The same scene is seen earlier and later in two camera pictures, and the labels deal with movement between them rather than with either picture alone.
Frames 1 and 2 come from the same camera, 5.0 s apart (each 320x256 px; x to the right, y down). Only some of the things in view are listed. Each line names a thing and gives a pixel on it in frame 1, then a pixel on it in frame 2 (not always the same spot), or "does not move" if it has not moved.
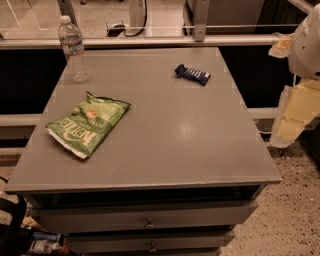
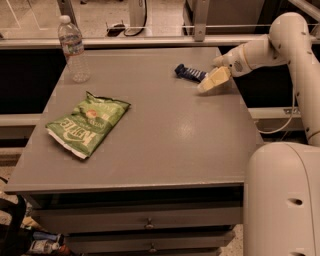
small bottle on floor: [43, 246] does not move
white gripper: [306, 50] -> [234, 62]
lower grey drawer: [155, 243] does not move
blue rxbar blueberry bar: [193, 75] does not move
